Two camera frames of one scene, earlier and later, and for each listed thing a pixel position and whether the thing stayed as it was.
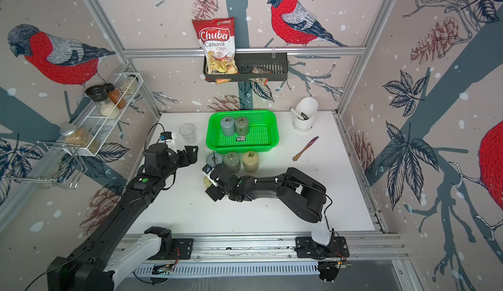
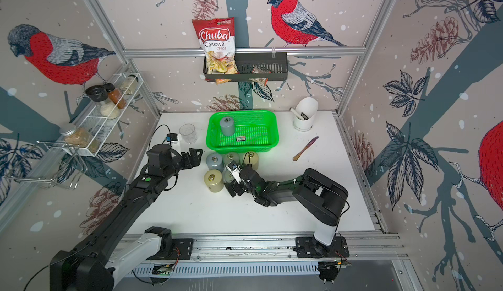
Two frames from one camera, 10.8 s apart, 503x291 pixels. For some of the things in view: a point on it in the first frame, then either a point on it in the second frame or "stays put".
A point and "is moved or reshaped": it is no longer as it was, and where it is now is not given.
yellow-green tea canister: (250, 160) stays put
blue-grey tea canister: (213, 159) stays put
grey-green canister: (242, 126) is moved or reshaped
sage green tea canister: (231, 161) stays put
